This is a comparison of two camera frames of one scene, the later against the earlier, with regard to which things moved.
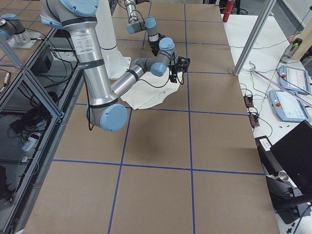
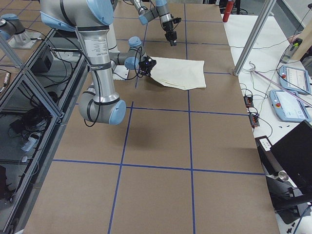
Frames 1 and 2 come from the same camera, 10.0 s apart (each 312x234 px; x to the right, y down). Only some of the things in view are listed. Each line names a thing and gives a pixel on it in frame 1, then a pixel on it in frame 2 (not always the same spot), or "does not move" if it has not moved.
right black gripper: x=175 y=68 -> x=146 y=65
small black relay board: x=248 y=101 does not move
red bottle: x=229 y=7 does not move
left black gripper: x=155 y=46 -> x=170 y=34
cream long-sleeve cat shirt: x=150 y=90 -> x=183 y=74
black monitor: x=289 y=183 does not move
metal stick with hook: x=284 y=88 does not move
